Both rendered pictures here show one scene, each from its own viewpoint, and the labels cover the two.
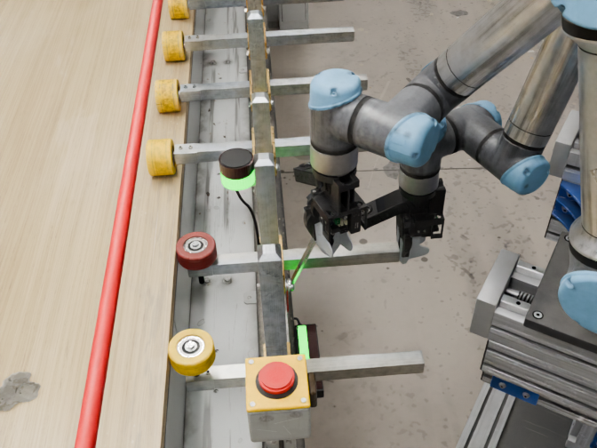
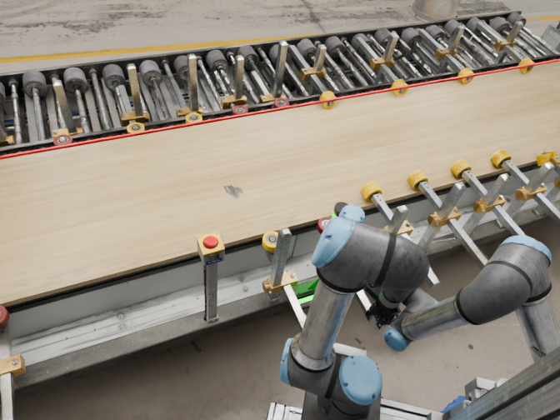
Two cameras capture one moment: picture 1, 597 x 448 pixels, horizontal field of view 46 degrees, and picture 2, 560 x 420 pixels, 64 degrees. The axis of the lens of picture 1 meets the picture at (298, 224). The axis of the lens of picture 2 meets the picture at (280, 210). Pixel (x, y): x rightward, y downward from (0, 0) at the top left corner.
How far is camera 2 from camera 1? 94 cm
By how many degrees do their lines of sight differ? 42
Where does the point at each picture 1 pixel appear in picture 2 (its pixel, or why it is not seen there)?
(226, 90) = (434, 202)
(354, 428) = not seen: hidden behind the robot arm
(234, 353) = (309, 273)
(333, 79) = (352, 211)
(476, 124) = (416, 305)
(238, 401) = not seen: hidden behind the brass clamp
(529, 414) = not seen: outside the picture
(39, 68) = (414, 124)
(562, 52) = (433, 310)
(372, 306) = (423, 363)
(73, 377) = (246, 206)
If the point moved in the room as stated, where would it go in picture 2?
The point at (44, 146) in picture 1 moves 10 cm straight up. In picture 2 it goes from (362, 148) to (367, 133)
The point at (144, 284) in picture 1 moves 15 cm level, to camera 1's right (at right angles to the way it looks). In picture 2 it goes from (298, 212) to (312, 241)
